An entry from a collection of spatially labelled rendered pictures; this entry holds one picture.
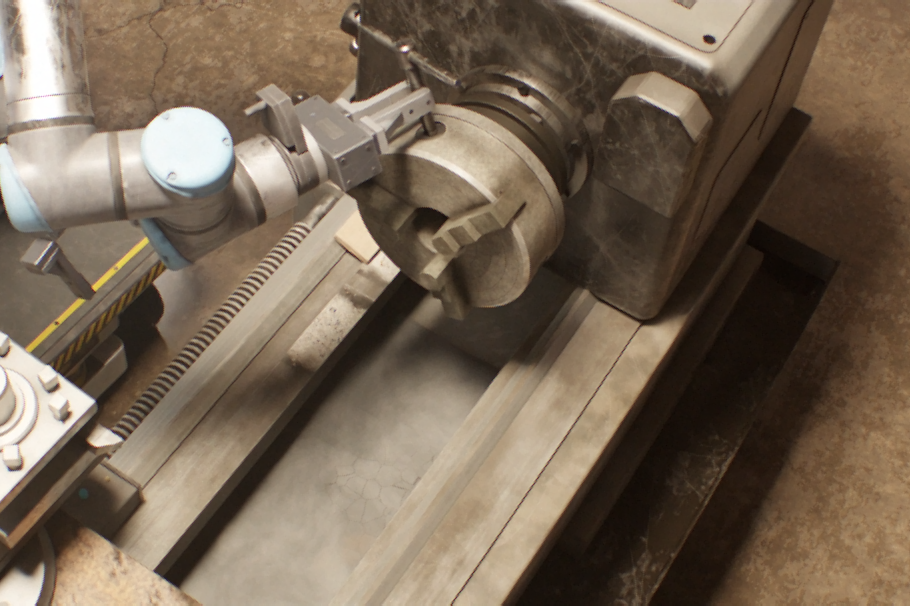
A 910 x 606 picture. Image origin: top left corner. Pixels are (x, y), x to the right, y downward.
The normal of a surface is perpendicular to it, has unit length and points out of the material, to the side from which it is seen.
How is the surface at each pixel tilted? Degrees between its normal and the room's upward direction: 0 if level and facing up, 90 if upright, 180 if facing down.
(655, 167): 90
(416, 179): 90
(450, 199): 90
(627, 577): 0
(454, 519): 0
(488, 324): 0
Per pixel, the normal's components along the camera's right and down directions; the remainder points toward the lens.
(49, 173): 0.20, 0.03
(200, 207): 0.33, 0.90
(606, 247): -0.52, 0.67
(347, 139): -0.18, -0.73
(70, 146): 0.65, -0.03
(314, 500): 0.07, -0.42
